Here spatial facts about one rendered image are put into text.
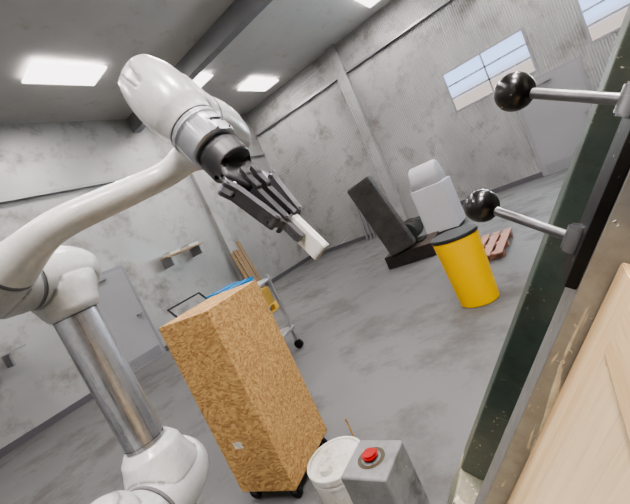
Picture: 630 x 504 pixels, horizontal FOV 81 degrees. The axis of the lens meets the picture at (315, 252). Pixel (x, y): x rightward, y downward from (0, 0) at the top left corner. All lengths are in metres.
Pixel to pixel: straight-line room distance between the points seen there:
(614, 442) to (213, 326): 1.96
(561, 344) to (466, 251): 3.35
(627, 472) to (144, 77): 0.69
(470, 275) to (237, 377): 2.46
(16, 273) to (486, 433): 0.93
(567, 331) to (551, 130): 10.03
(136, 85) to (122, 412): 0.75
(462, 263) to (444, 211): 4.10
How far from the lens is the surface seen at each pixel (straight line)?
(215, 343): 2.18
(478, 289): 3.90
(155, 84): 0.67
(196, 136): 0.61
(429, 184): 7.83
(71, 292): 1.04
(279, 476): 2.52
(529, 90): 0.44
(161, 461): 1.10
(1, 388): 8.31
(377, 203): 6.43
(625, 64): 0.63
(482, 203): 0.45
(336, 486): 1.98
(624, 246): 0.40
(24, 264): 0.88
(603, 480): 0.33
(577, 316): 0.42
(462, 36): 10.77
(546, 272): 0.66
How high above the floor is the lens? 1.50
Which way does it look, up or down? 6 degrees down
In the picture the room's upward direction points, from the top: 24 degrees counter-clockwise
